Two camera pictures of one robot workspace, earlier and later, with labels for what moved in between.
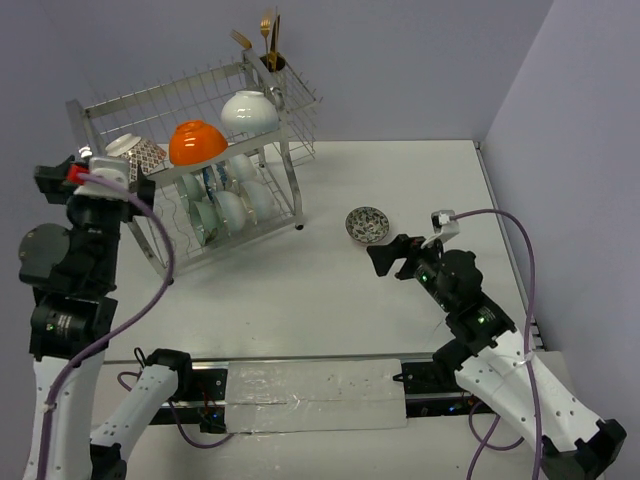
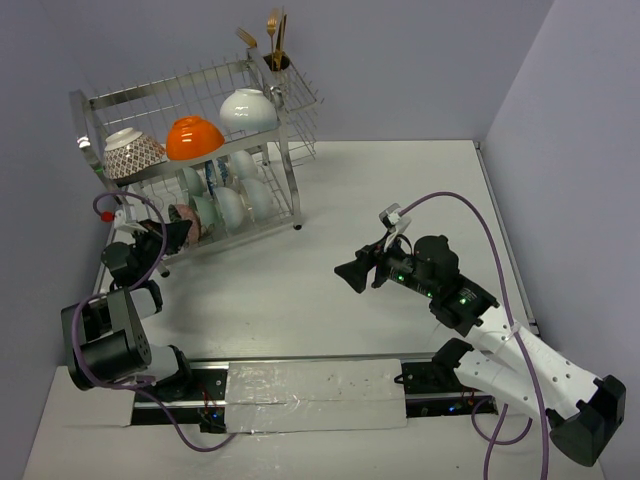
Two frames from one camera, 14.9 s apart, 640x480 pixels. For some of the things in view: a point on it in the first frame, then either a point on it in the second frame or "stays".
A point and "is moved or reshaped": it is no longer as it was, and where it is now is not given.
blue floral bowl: (224, 171) stays
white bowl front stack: (261, 202) stays
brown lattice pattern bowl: (138, 151) is moved or reshaped
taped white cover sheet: (317, 394) stays
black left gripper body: (48, 177) → (151, 235)
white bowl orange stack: (233, 211) stays
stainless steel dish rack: (220, 146) stays
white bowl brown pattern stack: (250, 111) stays
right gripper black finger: (383, 256) → (354, 273)
